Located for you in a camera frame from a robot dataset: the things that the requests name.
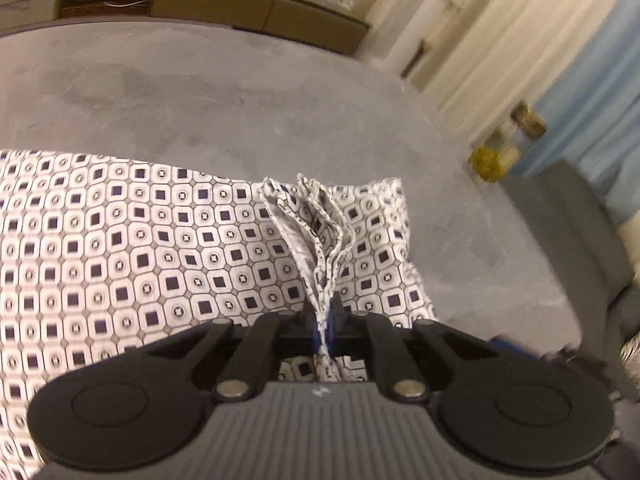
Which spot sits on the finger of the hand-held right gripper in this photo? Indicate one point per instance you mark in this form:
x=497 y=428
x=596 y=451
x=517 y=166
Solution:
x=515 y=349

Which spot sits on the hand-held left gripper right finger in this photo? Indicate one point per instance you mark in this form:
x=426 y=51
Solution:
x=350 y=332

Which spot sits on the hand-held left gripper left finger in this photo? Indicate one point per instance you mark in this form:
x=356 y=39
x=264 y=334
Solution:
x=300 y=330

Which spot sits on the black white patterned garment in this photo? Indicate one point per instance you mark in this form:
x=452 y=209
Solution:
x=150 y=235

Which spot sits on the grey sofa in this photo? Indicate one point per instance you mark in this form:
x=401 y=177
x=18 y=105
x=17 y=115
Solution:
x=565 y=220

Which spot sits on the glass jar with yellow flowers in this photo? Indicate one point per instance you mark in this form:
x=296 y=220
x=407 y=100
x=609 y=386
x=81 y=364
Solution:
x=492 y=160

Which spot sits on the blue curtain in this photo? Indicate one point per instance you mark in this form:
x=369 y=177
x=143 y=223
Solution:
x=600 y=85

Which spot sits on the long grey brown cabinet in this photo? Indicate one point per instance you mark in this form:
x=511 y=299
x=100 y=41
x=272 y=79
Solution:
x=300 y=20

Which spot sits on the cream curtain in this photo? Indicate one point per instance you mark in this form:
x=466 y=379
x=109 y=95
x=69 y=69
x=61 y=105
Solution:
x=525 y=35

